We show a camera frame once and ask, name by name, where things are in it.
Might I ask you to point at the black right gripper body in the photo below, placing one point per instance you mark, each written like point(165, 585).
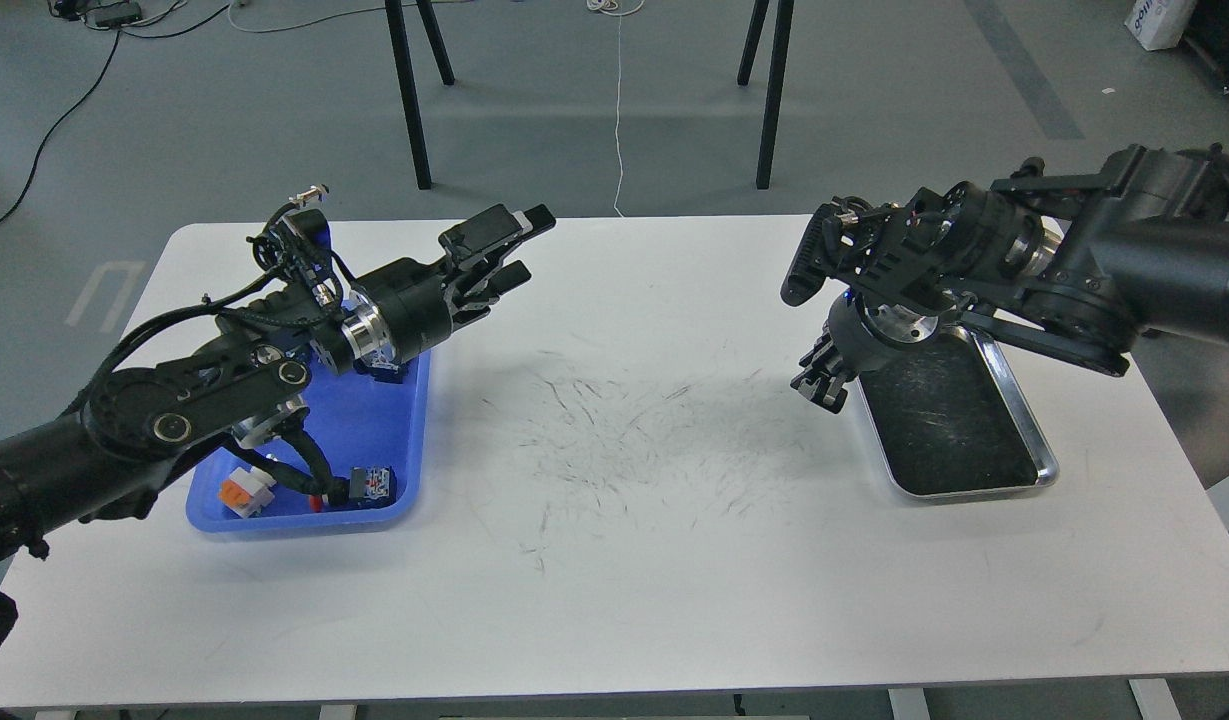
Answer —
point(864, 337)

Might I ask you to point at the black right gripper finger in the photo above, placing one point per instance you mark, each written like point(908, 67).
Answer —
point(823, 386)
point(826, 352)

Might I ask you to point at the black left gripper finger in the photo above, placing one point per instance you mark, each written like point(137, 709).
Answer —
point(478, 292)
point(488, 238)

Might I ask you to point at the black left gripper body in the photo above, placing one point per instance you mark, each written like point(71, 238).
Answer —
point(403, 309)

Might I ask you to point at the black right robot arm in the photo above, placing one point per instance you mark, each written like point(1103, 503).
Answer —
point(1069, 267)

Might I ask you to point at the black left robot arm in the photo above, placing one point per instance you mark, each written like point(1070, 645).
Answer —
point(229, 374)

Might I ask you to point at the blue plastic tray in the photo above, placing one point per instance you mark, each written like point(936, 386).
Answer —
point(356, 423)

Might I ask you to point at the silver metal tray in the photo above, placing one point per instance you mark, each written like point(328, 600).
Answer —
point(953, 424)

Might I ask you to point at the black table leg left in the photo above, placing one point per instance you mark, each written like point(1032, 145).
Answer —
point(406, 78)

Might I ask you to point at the black table leg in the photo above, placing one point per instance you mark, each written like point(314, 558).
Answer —
point(780, 47)
point(406, 78)

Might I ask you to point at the orange grey connector block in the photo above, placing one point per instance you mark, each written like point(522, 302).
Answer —
point(247, 492)

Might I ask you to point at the black table leg right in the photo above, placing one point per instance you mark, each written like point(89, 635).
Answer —
point(780, 47)

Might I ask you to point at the white cardboard box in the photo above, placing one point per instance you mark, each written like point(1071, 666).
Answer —
point(1158, 25)

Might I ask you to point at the green push button switch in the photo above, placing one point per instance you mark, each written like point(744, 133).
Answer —
point(383, 367)

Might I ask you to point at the red push button switch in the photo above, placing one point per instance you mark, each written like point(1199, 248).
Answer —
point(374, 487)

